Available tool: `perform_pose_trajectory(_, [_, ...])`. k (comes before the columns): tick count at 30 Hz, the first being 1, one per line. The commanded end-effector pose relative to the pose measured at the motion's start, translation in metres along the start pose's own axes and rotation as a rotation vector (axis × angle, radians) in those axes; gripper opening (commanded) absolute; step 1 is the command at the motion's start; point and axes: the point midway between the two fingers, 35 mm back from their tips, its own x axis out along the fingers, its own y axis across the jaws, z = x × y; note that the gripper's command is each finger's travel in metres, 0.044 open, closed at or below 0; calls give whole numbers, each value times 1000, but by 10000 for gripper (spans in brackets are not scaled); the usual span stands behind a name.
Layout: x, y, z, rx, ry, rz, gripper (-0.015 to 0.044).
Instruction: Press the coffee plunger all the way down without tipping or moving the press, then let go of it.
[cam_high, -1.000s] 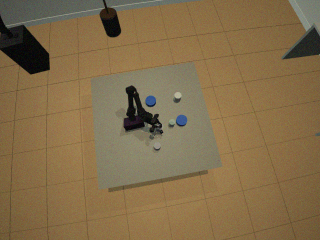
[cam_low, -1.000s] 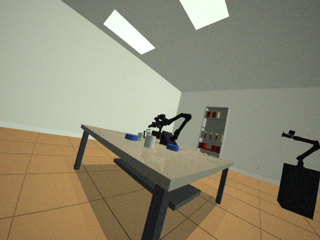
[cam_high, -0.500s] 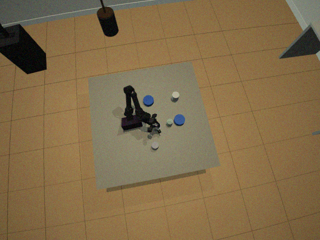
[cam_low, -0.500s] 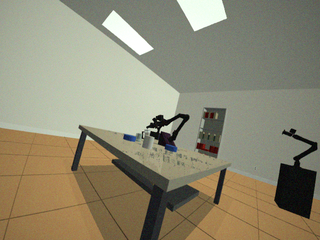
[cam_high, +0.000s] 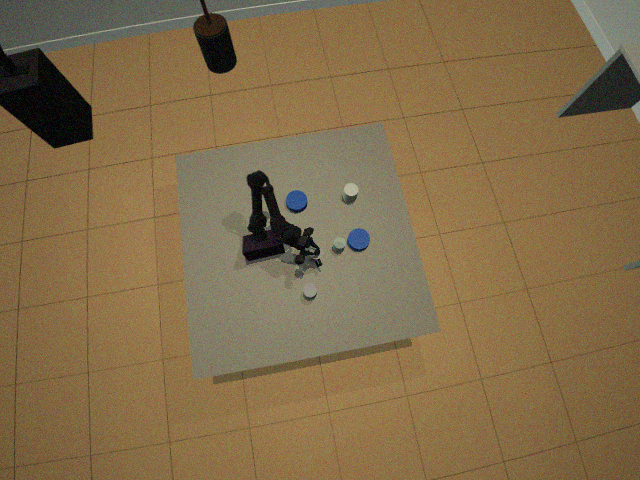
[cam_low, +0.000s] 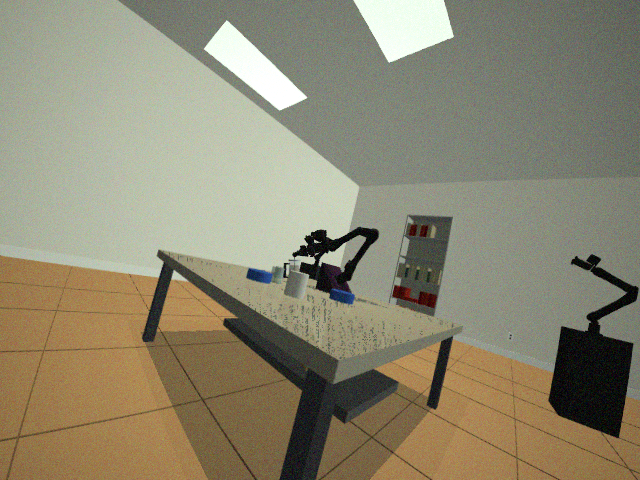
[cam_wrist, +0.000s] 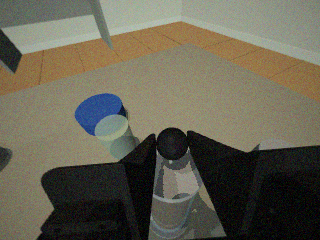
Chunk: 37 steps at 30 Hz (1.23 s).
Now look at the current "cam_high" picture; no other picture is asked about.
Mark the blue short cylinder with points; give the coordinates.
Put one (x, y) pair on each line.
(358, 239)
(296, 201)

